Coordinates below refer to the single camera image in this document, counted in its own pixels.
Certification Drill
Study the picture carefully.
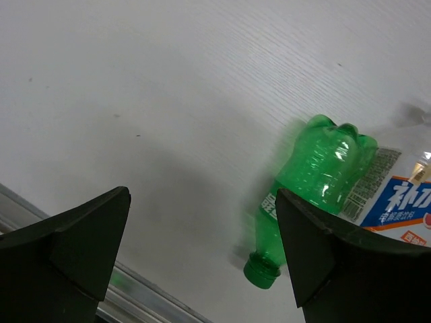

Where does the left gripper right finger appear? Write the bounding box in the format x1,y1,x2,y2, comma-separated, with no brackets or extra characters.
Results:
275,189,430,322

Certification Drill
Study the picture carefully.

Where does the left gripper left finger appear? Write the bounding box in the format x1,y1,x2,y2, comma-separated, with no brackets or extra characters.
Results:
1,186,131,322

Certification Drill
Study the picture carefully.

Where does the green plastic bottle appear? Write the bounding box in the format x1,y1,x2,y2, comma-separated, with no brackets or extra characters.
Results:
243,114,378,289

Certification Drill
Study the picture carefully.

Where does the clear bottle white orange label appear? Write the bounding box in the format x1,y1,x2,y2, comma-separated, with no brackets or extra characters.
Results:
340,121,430,247

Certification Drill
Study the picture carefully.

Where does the aluminium left rail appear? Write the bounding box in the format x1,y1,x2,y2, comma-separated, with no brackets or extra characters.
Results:
1,185,211,323

